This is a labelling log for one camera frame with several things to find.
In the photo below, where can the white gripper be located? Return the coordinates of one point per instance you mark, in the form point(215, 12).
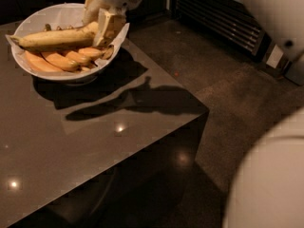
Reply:
point(111, 25)

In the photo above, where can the long yellow banana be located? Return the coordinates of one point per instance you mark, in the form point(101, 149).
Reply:
point(57, 40)

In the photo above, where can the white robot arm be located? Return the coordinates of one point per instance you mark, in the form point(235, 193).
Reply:
point(249, 169)

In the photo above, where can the white ceramic bowl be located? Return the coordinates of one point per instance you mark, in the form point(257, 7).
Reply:
point(57, 15)

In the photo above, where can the white paper bowl liner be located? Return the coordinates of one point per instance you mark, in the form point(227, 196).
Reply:
point(122, 35)

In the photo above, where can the orange banana bunch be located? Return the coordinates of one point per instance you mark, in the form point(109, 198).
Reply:
point(75, 61)

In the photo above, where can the black glass-door refrigerator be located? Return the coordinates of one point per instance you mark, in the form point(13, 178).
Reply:
point(232, 22)

